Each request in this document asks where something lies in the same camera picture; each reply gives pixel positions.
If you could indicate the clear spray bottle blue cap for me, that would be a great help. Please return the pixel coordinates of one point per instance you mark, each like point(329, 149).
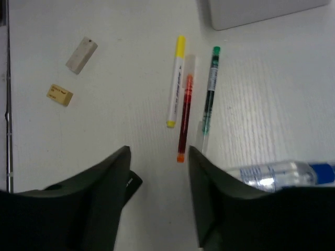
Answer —
point(275, 176)

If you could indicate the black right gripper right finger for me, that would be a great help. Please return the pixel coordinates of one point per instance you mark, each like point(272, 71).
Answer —
point(231, 215)

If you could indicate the red ink pen orange cap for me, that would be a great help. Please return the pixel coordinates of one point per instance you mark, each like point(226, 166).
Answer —
point(189, 72)

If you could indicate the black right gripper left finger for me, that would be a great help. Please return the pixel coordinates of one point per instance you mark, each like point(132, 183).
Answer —
point(79, 213)

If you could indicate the white container right bin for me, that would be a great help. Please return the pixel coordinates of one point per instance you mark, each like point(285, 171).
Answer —
point(221, 15)

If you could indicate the tan yellow eraser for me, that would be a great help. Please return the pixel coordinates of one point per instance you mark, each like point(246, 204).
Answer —
point(60, 95)

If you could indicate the grey white eraser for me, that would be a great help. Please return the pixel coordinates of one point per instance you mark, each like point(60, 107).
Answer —
point(81, 55)

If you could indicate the black highlighter green cap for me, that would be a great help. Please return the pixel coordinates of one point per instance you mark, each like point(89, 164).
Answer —
point(133, 184)

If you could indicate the green ink pen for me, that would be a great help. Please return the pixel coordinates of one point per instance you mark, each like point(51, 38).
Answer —
point(211, 86)

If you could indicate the white marker yellow cap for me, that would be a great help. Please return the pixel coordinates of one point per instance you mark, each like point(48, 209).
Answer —
point(176, 82)

